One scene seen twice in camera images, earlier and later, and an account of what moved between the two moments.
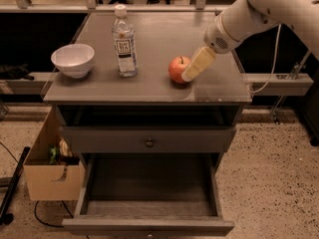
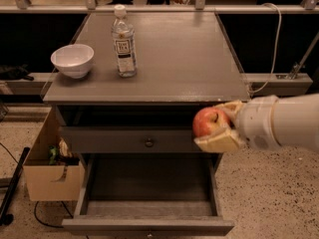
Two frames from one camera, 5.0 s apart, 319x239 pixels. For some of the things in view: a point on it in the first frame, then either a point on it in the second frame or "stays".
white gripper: x=218 y=37 → x=257 y=122
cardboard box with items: x=53 y=170 stays
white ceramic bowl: x=74 y=60 stays
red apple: x=176 y=68 → x=208 y=120
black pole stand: x=7 y=218 stays
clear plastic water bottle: x=124 y=43 stays
